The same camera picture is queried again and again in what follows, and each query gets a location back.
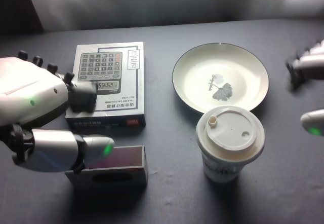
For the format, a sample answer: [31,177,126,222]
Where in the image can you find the black backdrop board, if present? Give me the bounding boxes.
[0,0,45,35]

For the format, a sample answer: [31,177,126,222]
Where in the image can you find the white lidded paper cup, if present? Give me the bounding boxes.
[195,106,266,183]

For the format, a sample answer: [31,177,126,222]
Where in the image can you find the small grey box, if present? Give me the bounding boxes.
[64,144,149,192]

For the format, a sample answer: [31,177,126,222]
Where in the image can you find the white plate dark rim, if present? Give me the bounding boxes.
[172,43,270,115]

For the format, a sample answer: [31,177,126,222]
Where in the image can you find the grey table cloth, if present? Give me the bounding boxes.
[0,18,324,224]

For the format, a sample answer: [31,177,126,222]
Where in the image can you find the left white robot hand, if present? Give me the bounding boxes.
[0,50,115,174]

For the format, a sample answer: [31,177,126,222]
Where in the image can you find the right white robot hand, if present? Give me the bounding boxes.
[285,39,324,137]

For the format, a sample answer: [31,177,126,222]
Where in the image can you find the calculator box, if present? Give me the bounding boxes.
[65,41,147,129]

